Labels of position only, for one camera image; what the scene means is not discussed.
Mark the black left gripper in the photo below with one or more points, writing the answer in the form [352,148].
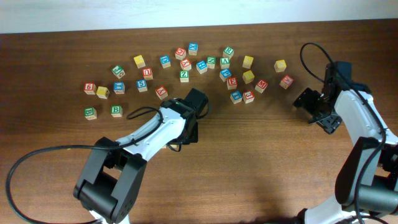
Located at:
[193,138]

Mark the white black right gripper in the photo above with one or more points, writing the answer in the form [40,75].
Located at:
[305,101]

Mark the red A block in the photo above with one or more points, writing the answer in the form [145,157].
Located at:
[286,82]

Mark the green R block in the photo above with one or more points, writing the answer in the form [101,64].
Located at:
[228,52]

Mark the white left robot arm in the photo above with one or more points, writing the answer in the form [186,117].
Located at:
[111,178]

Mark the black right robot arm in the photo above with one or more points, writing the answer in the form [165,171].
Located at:
[369,175]

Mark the red K block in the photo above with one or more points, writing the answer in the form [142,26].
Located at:
[161,92]

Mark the yellow block far right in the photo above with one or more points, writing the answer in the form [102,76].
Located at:
[280,66]

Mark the green Z block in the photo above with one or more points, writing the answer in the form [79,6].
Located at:
[184,76]

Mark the blue T block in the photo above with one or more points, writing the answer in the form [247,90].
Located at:
[236,97]

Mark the red M block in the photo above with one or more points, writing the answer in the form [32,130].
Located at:
[261,85]

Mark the red E block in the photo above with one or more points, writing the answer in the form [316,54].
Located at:
[231,83]

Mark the blue H block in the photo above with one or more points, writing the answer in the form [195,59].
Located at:
[202,67]

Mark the red Y block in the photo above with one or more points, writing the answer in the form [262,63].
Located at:
[185,64]

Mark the blue 5 block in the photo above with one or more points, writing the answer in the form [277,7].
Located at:
[141,85]

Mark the red 3 block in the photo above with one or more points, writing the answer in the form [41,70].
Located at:
[248,96]

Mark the blue P block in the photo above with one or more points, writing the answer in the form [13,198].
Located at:
[225,74]

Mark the red U block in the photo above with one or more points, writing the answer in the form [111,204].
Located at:
[147,73]

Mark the green N block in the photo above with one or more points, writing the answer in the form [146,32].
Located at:
[210,62]

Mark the green b block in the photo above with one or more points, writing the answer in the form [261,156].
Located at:
[116,111]
[90,113]

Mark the blue D block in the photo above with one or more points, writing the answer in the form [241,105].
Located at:
[165,61]

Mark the yellow block middle right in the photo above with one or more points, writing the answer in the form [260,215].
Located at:
[248,76]

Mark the green V block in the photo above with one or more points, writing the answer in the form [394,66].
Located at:
[224,62]

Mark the red O block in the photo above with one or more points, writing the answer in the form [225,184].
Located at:
[180,53]

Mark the blue block left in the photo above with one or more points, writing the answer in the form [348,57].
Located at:
[119,88]

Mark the yellow block upper right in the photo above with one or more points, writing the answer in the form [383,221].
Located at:
[247,62]

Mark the blue X block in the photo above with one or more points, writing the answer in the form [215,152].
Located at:
[192,48]

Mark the yellow block upper left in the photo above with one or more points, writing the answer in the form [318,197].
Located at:
[139,61]

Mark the green J block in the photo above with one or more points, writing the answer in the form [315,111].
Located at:
[118,71]

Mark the yellow block far left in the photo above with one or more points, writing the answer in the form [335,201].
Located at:
[102,92]

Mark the green B block far left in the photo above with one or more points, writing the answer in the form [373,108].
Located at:
[90,113]

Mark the red 6 block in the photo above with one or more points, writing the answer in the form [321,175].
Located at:
[90,88]

